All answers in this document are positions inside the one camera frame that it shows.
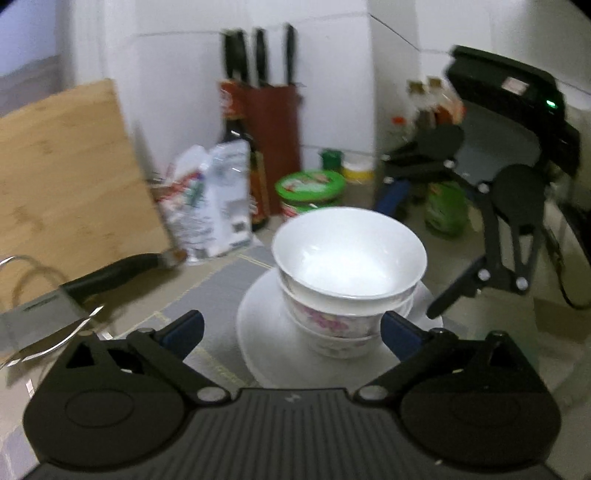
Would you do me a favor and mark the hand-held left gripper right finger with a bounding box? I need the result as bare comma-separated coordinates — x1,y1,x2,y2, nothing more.
355,311,527,407

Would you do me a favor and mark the large white stained plate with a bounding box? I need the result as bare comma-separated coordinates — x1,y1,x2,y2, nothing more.
236,268,445,389

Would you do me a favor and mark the black handled knife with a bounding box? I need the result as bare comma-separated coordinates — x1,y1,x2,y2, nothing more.
235,28,250,86
281,23,297,86
223,30,241,84
253,28,269,88

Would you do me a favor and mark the steel cleaver black handle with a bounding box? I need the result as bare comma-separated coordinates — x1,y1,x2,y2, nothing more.
0,253,188,365

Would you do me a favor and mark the brown wooden knife block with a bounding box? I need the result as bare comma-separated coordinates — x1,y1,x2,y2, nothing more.
240,84,302,217

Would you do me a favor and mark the small container yellow lid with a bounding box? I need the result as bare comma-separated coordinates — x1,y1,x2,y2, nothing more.
342,158,375,184

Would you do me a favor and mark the round tub green lid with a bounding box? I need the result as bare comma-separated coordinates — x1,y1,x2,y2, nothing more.
275,169,347,219

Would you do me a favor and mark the green plastic bottle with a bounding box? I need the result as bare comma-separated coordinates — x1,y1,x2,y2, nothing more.
424,181,470,238

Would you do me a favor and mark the metal wire rack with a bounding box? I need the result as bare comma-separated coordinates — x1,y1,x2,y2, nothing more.
0,255,108,370

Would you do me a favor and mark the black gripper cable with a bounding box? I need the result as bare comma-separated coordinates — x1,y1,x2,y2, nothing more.
545,226,591,309

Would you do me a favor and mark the red white snack packet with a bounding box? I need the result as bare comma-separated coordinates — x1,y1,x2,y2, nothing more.
154,148,209,261

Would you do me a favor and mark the white bowl pink flower print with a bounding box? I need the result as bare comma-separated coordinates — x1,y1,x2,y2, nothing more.
295,318,386,359
279,277,416,340
271,207,428,301

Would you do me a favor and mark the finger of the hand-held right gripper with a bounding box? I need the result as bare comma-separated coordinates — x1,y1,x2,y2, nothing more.
375,143,455,217
426,185,543,319

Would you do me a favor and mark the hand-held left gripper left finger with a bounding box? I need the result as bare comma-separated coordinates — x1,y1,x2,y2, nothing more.
65,310,230,408

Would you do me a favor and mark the bamboo cutting board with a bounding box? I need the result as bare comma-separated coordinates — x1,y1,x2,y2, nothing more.
0,78,172,301

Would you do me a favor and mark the dark soy sauce bottle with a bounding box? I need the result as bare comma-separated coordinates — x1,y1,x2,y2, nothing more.
220,79,271,232

